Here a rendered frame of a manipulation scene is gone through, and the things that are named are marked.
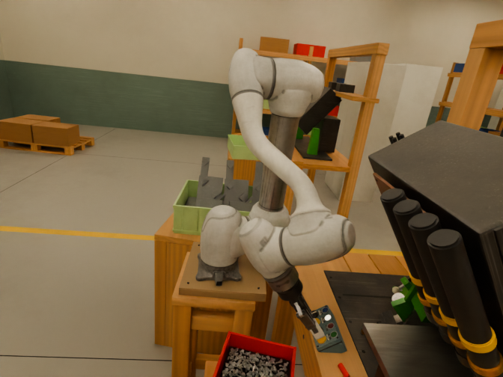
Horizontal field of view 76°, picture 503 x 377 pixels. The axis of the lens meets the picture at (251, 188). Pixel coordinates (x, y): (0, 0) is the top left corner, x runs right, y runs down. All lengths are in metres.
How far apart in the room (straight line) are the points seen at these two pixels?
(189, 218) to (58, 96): 7.19
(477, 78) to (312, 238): 1.03
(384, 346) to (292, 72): 0.80
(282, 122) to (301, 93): 0.12
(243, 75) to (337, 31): 7.12
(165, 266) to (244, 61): 1.25
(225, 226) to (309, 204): 0.50
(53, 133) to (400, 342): 5.81
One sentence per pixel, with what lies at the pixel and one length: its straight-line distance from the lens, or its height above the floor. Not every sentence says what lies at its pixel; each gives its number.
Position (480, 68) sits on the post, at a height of 1.78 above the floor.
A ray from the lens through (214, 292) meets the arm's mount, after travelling 1.29.
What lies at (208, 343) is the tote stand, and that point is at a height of 0.09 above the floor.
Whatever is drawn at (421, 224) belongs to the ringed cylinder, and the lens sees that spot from 0.50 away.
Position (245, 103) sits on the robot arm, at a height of 1.59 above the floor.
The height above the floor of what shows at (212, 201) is 0.92.
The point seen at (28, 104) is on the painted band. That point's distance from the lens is 9.07.
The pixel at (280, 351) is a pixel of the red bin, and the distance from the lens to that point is 1.10.
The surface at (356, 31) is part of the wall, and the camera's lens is 8.25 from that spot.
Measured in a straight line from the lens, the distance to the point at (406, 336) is 0.92.
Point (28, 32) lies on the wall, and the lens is 8.87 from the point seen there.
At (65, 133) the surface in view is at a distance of 6.05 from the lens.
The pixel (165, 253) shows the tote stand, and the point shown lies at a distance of 1.87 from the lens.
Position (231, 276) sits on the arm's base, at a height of 0.90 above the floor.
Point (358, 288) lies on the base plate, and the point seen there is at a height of 0.90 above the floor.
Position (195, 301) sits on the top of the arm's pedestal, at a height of 0.84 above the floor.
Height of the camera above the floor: 1.69
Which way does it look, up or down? 21 degrees down
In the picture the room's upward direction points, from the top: 6 degrees clockwise
